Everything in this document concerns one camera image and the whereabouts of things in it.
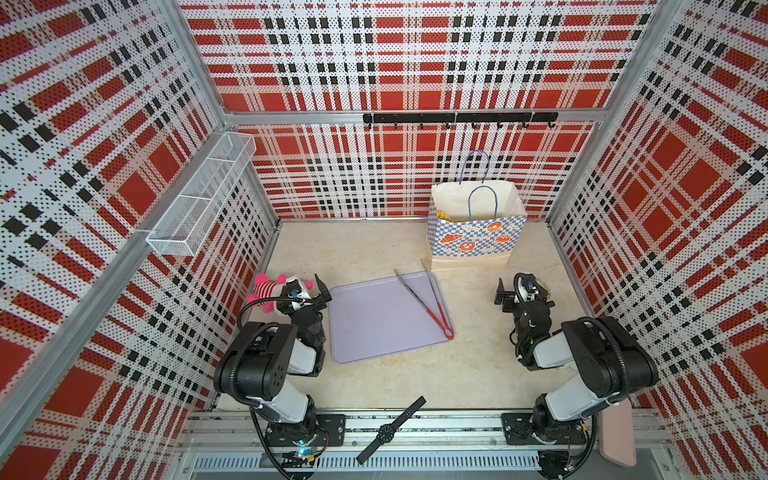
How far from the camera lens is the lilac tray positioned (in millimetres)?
900

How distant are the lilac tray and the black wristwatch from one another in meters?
0.17

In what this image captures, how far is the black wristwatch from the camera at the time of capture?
0.72 m
